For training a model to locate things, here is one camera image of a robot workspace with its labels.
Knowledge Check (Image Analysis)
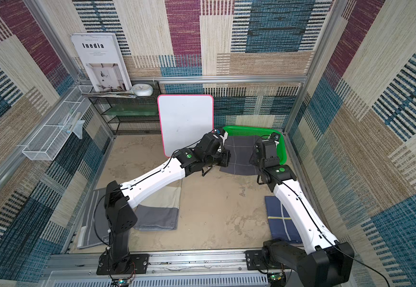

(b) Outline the dark checked pillowcase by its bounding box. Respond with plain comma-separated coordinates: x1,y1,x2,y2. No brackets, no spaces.
220,136,259,176

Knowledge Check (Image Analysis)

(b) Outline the green plastic basket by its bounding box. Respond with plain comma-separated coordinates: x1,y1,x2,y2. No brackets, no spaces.
223,126,287,165

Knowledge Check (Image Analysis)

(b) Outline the beige grey pillowcase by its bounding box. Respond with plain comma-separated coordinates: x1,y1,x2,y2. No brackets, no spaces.
133,179,182,231

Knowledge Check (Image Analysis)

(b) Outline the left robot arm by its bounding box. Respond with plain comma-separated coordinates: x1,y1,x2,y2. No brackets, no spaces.
96,129,230,276

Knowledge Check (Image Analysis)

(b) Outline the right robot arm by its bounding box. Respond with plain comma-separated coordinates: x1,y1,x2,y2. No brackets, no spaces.
250,132,357,287

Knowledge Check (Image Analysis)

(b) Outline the navy blue folded pillowcase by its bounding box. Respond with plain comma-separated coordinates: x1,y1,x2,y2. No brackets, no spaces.
264,196,302,244

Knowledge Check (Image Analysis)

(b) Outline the grey striped folded pillowcase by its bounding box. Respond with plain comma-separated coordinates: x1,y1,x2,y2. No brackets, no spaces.
77,188,109,249

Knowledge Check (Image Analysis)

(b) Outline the pink framed whiteboard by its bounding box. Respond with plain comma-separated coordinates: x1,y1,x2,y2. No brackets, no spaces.
157,94,214,157

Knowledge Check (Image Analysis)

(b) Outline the Inedia magazine poster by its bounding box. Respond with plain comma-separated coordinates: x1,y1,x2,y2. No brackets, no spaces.
71,32,131,93

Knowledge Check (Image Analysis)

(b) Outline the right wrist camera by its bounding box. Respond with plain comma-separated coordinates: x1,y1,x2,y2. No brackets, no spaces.
269,132,281,142

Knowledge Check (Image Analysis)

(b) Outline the black wire shelf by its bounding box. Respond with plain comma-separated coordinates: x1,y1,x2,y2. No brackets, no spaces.
89,81,161,136

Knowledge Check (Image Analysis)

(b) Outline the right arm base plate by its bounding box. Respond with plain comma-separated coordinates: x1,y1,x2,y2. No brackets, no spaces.
244,249,281,272

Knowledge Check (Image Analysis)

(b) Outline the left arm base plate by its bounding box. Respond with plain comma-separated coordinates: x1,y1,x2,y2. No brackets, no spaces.
96,252,149,276

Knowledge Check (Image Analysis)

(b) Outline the white wire wall basket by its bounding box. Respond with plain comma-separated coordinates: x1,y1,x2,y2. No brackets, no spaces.
22,86,91,161

